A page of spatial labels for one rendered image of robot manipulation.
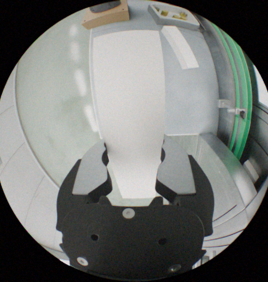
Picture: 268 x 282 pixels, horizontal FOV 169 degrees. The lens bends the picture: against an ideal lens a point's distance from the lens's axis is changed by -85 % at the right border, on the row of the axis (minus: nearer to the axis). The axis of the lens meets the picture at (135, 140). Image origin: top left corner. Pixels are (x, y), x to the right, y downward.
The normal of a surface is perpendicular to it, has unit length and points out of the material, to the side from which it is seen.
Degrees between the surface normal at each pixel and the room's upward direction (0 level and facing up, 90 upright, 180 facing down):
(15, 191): 90
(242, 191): 90
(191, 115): 0
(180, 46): 0
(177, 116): 0
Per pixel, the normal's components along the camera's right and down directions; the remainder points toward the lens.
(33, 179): 0.97, -0.18
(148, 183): -0.02, 0.51
